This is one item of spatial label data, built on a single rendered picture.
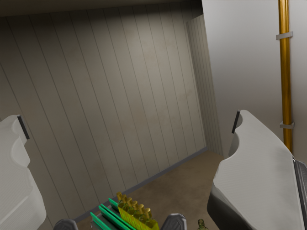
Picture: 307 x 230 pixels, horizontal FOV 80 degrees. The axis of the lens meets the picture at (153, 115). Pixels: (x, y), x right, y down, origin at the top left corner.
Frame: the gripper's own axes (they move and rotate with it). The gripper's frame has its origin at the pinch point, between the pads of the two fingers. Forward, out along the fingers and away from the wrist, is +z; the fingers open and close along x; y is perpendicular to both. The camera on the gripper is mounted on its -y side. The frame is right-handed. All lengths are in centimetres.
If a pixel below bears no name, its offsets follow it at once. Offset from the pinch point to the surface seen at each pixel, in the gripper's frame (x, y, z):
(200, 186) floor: 83, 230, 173
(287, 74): 39, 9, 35
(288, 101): 41, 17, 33
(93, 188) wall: -77, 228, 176
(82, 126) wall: -85, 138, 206
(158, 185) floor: 22, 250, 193
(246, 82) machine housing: 33, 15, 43
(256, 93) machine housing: 36, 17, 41
